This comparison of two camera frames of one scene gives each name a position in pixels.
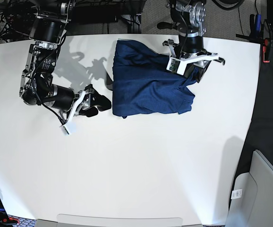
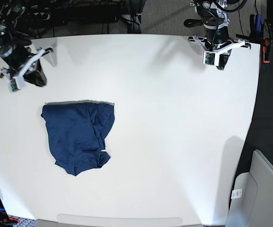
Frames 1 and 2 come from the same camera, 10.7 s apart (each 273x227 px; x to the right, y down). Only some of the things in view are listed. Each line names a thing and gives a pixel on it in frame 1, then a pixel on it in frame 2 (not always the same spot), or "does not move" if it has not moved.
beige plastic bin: [259, 197] does not move
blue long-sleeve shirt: [141, 84] to [76, 132]
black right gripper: [190, 49] to [217, 36]
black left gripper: [71, 104] to [19, 56]
